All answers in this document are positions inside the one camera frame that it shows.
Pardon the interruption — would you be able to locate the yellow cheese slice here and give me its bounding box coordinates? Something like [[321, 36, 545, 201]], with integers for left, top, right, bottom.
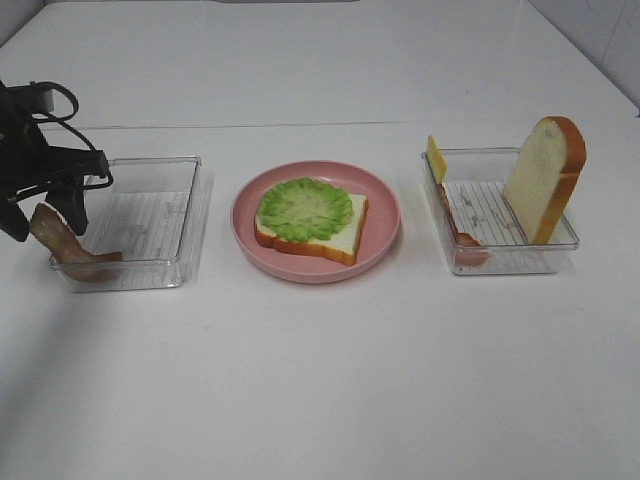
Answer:
[[426, 135, 448, 192]]

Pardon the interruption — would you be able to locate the pink round plate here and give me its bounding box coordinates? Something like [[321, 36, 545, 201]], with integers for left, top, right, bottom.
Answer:
[[231, 161, 401, 284]]

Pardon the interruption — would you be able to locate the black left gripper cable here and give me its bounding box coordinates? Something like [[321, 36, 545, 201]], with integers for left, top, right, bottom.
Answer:
[[7, 81, 114, 204]]

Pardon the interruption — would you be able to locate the brown bacon strip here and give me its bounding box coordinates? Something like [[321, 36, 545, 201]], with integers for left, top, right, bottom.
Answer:
[[29, 203, 123, 283]]

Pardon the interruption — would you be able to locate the pink bacon strip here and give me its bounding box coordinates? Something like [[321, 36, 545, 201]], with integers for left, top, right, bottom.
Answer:
[[438, 184, 489, 267]]

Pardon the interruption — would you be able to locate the right clear plastic tray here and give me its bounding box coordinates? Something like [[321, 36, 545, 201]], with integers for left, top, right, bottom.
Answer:
[[422, 147, 580, 276]]

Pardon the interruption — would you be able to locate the green lettuce leaf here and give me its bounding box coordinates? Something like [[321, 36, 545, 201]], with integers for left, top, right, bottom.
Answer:
[[257, 177, 354, 243]]

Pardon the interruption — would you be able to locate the clear plastic tray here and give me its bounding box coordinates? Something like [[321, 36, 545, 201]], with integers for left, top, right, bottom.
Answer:
[[49, 156, 213, 292], [422, 147, 580, 276]]

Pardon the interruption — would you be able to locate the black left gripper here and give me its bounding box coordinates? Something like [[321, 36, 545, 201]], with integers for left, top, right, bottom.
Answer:
[[0, 81, 108, 242]]

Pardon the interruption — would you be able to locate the left clear plastic tray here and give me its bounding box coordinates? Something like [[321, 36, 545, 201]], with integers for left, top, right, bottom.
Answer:
[[49, 156, 213, 292]]

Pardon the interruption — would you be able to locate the bread slice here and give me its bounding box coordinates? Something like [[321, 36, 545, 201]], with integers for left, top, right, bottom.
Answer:
[[254, 193, 369, 266], [503, 116, 587, 244]]

